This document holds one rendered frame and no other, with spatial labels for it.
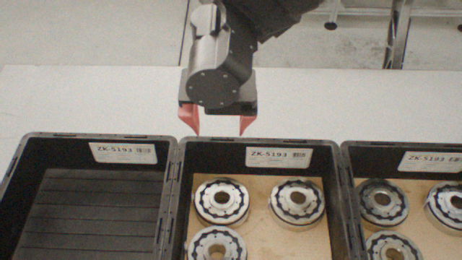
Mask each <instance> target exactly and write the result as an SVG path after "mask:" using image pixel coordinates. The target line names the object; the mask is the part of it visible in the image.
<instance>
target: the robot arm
mask: <svg viewBox="0 0 462 260"><path fill-rule="evenodd" d="M325 1H326V0H212V3H213V4H207V5H203V6H199V8H197V9H195V10H194V11H193V13H192V14H191V32H192V41H193V45H192V46H191V49H190V53H189V59H188V68H184V69H182V72H181V77H180V86H179V91H178V118H179V119H180V120H182V121H183V122H184V123H186V124H187V125H188V126H190V127H191V128H192V129H193V131H194V132H195V133H196V135H197V136H199V132H200V121H199V106H201V107H203V108H204V113H205V114H206V115H208V116H240V137H241V136H242V135H243V133H244V131H245V129H246V128H247V127H248V126H250V125H251V124H252V123H253V122H254V121H255V120H256V119H257V117H258V90H257V84H256V70H255V69H253V54H254V53H255V52H257V51H258V42H259V43H260V44H261V45H263V44H264V43H265V42H266V41H268V40H269V39H271V38H272V37H275V38H276V39H277V38H278V37H279V36H281V35H282V34H284V33H285V32H286V31H288V30H289V29H290V28H291V27H292V26H293V25H296V24H298V23H300V20H301V18H302V15H303V14H306V13H308V12H311V11H313V10H314V9H317V8H318V7H319V6H320V5H321V4H322V3H323V2H325Z"/></svg>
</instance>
